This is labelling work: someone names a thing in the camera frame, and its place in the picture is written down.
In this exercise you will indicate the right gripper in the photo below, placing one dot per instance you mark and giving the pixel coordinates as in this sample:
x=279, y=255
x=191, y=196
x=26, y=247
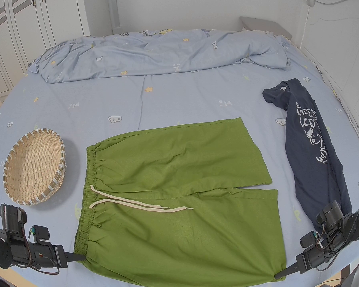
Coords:
x=315, y=259

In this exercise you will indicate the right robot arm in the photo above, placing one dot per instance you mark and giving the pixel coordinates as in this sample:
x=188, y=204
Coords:
x=356, y=223

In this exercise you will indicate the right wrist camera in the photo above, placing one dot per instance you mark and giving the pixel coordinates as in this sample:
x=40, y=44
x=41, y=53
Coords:
x=307, y=240

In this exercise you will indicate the green shorts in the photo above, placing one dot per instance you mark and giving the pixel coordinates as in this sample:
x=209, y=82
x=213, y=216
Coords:
x=182, y=220

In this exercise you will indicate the pale blue quilt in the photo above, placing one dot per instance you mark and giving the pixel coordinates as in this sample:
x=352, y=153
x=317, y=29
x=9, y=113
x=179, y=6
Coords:
x=137, y=55

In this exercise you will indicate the grey bedside table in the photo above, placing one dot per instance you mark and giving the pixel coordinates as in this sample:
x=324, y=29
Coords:
x=257, y=24

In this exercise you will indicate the bed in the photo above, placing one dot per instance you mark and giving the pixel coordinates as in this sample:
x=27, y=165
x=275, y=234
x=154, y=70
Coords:
x=197, y=100

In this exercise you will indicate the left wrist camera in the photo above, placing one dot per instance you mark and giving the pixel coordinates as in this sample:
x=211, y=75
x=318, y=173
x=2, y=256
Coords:
x=41, y=234

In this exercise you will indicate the dark blue printed T-shirt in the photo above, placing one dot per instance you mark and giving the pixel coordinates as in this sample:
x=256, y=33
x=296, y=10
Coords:
x=323, y=184

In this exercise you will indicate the grey wall pipe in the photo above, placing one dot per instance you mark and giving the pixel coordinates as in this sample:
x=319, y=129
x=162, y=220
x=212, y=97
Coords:
x=115, y=10

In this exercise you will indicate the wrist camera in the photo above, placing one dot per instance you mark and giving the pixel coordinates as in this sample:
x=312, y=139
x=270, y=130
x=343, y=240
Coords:
x=307, y=240
x=41, y=234

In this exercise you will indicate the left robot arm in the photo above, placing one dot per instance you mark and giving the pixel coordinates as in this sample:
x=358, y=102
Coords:
x=13, y=223

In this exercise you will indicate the round woven basket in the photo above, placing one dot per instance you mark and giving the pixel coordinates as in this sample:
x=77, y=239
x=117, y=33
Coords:
x=33, y=166

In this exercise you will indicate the white wardrobe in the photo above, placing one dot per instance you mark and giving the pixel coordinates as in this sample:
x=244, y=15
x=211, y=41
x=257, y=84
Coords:
x=18, y=25

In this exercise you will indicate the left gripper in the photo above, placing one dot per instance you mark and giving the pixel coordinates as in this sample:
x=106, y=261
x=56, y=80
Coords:
x=46, y=254

